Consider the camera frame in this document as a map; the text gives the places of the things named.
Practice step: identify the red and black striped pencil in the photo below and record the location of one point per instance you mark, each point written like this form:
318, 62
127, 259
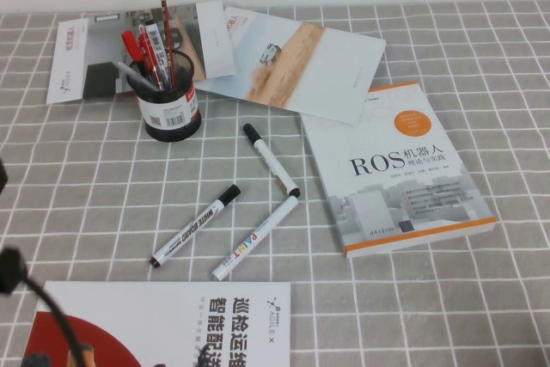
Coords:
167, 36

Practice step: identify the black mesh pen holder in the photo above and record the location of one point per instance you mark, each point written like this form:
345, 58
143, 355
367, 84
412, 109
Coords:
172, 113

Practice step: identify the red barrel pen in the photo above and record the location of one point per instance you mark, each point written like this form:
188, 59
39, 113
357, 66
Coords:
148, 55

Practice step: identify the clear grey pen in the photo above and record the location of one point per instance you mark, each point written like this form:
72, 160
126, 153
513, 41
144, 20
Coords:
133, 74

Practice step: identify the red pen with red cap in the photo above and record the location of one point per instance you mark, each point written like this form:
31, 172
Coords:
131, 44

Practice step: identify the slim white marker black cap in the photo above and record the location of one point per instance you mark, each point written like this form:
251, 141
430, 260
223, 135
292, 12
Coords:
270, 158

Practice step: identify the white paint marker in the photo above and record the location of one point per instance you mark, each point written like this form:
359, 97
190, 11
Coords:
258, 234

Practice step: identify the brochure with desert vehicle photo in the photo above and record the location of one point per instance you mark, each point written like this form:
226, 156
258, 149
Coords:
326, 70

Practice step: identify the white board marker black cap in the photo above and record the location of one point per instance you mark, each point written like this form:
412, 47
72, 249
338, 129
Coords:
193, 227

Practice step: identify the white and orange ROS book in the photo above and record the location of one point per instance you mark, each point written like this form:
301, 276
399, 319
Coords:
386, 195

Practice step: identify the red and white AgileX brochure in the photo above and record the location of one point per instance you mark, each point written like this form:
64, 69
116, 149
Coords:
172, 324

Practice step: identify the grey checkered tablecloth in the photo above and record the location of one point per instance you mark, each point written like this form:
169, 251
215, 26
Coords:
429, 298

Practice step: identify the brochure with indoor robot photo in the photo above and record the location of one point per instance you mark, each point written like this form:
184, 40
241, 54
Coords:
103, 44

